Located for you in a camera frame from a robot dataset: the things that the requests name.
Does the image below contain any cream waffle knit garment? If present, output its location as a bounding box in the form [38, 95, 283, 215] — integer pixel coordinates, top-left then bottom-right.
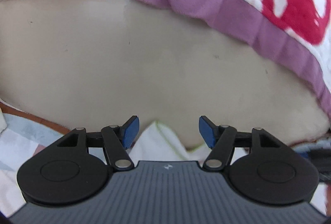
[129, 121, 211, 164]

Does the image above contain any beige bed base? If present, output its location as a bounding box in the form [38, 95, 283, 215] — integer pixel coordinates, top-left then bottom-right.
[1, 0, 330, 148]

